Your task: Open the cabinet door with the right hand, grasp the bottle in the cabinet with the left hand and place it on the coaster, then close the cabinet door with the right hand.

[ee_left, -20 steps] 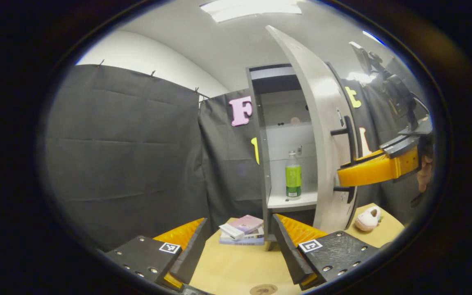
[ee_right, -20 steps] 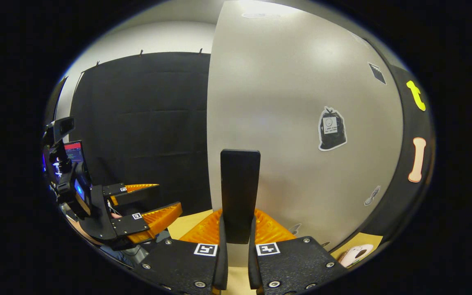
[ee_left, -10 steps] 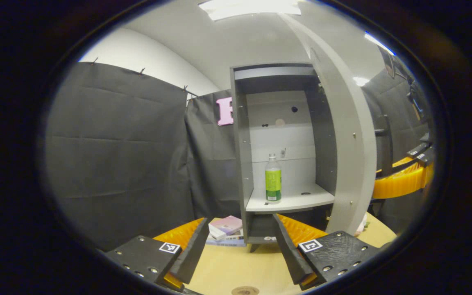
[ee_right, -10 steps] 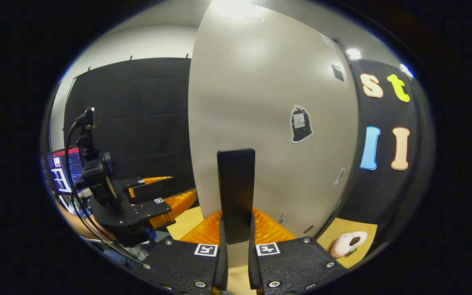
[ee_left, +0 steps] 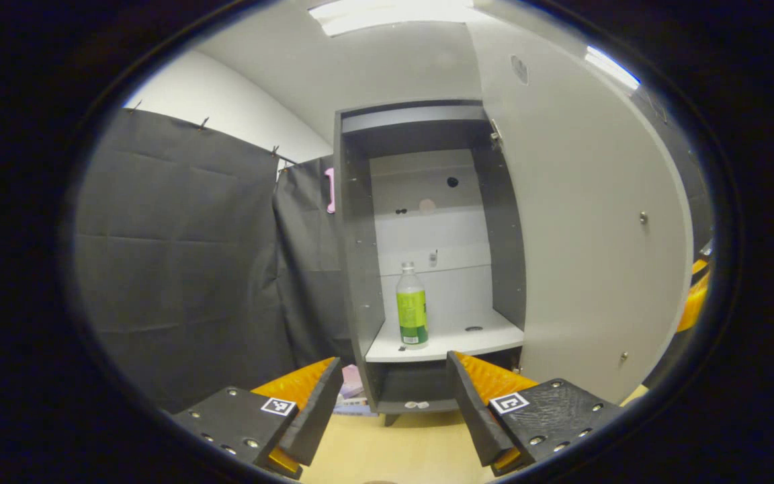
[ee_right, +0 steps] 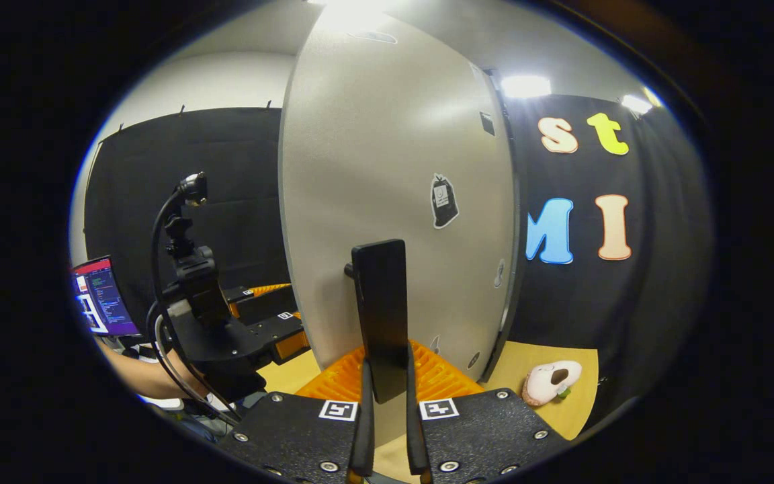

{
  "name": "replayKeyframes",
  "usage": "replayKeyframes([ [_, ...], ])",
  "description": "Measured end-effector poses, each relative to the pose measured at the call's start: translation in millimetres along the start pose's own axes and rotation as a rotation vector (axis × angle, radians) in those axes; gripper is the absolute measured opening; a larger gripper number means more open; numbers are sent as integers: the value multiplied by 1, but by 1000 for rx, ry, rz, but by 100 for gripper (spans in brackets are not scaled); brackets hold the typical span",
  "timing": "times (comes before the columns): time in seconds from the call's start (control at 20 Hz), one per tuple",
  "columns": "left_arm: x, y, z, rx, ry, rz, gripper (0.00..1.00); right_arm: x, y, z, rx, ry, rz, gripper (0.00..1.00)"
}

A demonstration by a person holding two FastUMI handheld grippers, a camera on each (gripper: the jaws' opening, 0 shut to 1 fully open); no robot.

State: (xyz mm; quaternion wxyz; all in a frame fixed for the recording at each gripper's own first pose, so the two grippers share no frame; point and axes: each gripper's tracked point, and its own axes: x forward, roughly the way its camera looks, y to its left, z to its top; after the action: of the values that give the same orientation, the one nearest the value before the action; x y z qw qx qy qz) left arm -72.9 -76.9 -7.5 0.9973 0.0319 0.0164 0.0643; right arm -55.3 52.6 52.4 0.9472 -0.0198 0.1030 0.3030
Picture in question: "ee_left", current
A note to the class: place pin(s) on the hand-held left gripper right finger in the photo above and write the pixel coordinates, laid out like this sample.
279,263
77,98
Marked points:
471,417

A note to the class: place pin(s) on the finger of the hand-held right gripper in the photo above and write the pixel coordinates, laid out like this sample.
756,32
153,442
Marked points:
694,302
699,266

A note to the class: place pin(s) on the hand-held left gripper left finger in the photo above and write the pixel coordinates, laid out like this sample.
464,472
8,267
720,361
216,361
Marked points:
320,417

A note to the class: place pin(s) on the green label bottle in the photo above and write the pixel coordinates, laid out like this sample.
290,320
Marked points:
412,316

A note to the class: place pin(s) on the grey cabinet door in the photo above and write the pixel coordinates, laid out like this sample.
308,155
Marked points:
582,235

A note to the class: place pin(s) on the dark grey cabinet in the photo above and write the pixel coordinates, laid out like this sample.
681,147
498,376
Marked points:
357,269

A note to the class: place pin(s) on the metal door hinge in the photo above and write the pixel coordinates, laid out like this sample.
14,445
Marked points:
495,133

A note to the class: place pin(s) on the long ceiling light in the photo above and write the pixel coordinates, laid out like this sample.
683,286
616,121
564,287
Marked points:
612,67

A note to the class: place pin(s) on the black backdrop cloth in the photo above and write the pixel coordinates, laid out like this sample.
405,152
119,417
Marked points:
172,255

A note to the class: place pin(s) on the large ceiling light panel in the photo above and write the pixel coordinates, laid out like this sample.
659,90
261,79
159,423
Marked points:
387,15

